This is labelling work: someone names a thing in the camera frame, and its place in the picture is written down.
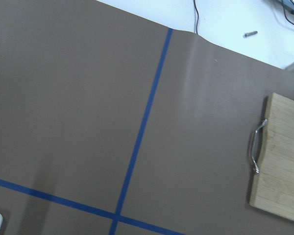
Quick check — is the metal screw on table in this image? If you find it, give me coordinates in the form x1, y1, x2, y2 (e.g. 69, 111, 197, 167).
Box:
243, 31, 258, 38

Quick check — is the bamboo cutting board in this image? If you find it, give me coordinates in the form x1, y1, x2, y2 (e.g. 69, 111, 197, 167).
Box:
249, 93, 294, 221

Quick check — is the black thin cable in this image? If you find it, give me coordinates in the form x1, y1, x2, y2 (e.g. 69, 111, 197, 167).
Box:
193, 0, 199, 35

